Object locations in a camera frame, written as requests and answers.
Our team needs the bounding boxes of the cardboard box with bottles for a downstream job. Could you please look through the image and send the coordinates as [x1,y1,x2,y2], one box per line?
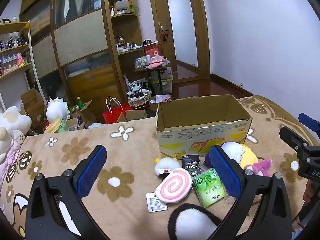
[70,99,97,130]

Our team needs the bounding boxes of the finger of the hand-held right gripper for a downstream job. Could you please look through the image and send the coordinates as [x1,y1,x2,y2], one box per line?
[279,126,320,155]
[298,113,320,133]

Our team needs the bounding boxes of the row of small figurines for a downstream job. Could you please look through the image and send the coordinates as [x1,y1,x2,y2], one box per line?
[0,36,28,50]

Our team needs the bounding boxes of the red gift bag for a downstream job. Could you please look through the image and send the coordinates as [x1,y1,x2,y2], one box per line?
[144,42,160,58]

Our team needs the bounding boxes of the black packet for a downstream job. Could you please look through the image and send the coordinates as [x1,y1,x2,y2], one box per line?
[181,154,202,177]

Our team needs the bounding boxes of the pink cloth pile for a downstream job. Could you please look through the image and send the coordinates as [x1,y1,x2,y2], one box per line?
[146,56,170,69]

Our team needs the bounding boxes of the green frog toy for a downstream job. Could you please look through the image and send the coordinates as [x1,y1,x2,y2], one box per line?
[56,118,69,133]

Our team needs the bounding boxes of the white round plush toy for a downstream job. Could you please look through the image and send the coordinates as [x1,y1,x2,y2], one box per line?
[46,97,71,124]

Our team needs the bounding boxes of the wall shelf rack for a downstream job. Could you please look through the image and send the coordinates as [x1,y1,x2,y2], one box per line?
[0,20,33,80]

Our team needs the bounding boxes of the wooden corner shelf unit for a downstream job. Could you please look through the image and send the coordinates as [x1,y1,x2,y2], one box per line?
[106,0,150,100]

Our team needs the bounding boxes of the white paper tag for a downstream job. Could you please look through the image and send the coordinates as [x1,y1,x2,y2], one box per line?
[146,192,168,213]

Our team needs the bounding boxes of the green tissue packet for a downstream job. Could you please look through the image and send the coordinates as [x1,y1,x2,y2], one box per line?
[192,167,229,208]

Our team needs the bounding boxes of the flat open cardboard box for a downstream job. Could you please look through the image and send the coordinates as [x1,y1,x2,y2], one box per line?
[116,109,148,123]

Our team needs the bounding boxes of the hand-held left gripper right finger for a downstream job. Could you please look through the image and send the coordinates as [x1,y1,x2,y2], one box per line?
[209,145,293,240]

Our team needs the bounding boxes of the yellow plush doll white hair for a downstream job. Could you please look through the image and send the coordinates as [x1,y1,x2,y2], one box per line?
[221,142,258,170]

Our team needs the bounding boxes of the striped cloth pile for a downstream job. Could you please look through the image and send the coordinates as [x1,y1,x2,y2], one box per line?
[127,79,150,95]

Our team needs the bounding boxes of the red paper bag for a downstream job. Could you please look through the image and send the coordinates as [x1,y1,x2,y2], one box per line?
[102,97,132,125]

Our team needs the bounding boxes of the white fluffy plush toy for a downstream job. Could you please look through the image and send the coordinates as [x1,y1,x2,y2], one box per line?
[154,157,182,180]

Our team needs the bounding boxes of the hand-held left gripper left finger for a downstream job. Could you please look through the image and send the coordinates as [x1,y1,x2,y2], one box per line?
[25,144,108,240]

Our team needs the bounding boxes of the pink swirl plush pouch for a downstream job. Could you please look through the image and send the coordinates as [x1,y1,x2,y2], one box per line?
[155,169,193,203]

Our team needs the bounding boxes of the black white plush toy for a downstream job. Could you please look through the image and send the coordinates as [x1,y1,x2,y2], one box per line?
[167,203,223,240]

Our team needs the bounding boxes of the wooden door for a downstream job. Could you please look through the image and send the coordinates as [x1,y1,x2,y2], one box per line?
[147,0,210,84]

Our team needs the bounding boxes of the purple plush toy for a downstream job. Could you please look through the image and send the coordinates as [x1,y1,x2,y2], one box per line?
[244,158,272,177]

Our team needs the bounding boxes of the tall cardboard box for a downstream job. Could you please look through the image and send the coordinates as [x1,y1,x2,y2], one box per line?
[20,88,48,130]

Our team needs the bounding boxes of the small dark table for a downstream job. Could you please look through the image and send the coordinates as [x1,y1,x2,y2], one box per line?
[134,64,173,95]

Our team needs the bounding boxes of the metal door handle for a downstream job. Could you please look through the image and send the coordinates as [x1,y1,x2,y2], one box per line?
[160,25,173,42]

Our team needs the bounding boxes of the pink plush figure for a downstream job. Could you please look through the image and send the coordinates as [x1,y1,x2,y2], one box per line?
[15,53,27,67]

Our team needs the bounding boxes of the clear plastic storage bin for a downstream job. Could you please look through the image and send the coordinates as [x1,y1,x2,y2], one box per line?
[150,66,173,95]

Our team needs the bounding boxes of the small cardboard box pink items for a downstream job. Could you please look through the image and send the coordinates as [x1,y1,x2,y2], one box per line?
[150,94,173,105]

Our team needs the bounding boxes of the wooden wardrobe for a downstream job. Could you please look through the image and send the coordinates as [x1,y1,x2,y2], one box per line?
[20,0,125,120]

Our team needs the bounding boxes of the cream plush toy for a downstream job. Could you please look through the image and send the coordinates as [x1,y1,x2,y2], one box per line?
[0,106,32,163]

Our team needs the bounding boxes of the picture frame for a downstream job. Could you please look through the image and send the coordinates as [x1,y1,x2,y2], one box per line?
[114,0,130,13]

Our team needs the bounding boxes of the lace trimmed basket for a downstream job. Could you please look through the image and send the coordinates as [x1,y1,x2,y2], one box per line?
[127,90,152,107]

